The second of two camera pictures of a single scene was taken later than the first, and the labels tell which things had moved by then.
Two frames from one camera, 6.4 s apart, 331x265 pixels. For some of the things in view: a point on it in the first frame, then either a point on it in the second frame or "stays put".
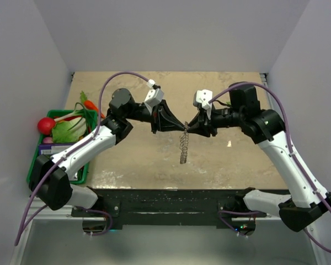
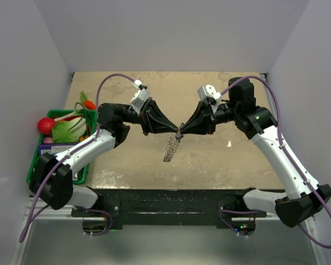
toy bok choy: [72, 127] stays put
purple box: [52, 149] stays put
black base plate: [131, 210] stays put
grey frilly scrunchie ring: [184, 141] -> [173, 143]
